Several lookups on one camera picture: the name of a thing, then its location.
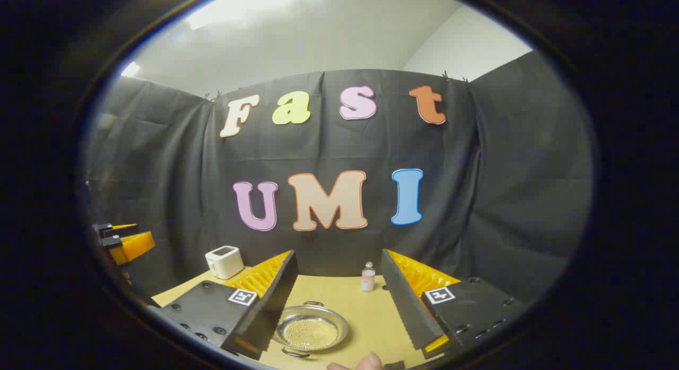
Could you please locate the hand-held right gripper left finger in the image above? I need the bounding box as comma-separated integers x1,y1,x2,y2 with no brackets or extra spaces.
159,249,299,360

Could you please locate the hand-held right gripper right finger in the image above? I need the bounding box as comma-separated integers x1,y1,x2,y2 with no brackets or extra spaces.
380,248,528,360

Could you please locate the stainless steel pot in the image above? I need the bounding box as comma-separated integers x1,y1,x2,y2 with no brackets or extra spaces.
273,301,350,358

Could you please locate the pile of soybeans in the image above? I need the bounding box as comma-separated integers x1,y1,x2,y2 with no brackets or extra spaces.
284,318,338,349

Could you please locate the white box-shaped appliance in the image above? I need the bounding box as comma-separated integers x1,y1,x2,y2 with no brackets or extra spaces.
205,246,245,280

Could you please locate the black backdrop cloth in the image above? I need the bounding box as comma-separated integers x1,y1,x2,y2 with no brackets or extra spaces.
85,50,594,307

